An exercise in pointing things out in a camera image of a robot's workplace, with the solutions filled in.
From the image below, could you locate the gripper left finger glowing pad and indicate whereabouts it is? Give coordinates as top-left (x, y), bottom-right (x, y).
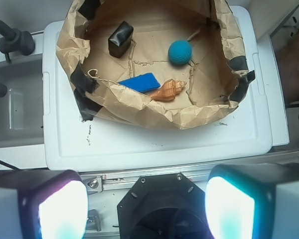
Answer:
top-left (0, 170), bottom-right (88, 239)

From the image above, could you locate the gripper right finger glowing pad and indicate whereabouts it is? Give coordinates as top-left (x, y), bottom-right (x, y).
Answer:
top-left (205, 163), bottom-right (299, 239)

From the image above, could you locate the blue sponge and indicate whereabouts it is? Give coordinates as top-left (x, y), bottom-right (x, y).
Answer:
top-left (118, 73), bottom-right (161, 93)

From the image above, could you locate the white plastic bin lid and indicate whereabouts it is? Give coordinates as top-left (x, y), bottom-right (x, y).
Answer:
top-left (42, 5), bottom-right (273, 172)

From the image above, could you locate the grey sink basin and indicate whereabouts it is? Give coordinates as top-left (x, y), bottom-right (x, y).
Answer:
top-left (0, 54), bottom-right (44, 148)

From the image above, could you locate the orange conch seashell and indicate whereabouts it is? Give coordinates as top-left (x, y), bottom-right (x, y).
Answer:
top-left (149, 79), bottom-right (187, 102)

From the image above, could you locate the crumpled brown paper bag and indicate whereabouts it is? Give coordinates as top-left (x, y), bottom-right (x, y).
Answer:
top-left (56, 0), bottom-right (255, 129)

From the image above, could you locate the teal knitted ball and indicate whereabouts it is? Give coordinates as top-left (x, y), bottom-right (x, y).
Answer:
top-left (168, 40), bottom-right (192, 65)

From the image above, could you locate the black rectangular block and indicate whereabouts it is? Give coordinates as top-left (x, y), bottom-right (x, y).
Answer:
top-left (108, 21), bottom-right (134, 58)

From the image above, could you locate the aluminium extrusion rail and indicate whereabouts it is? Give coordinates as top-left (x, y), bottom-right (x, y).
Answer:
top-left (80, 150), bottom-right (299, 193)

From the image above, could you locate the black octagonal mount plate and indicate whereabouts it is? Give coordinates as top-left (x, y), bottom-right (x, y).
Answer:
top-left (117, 173), bottom-right (213, 239)

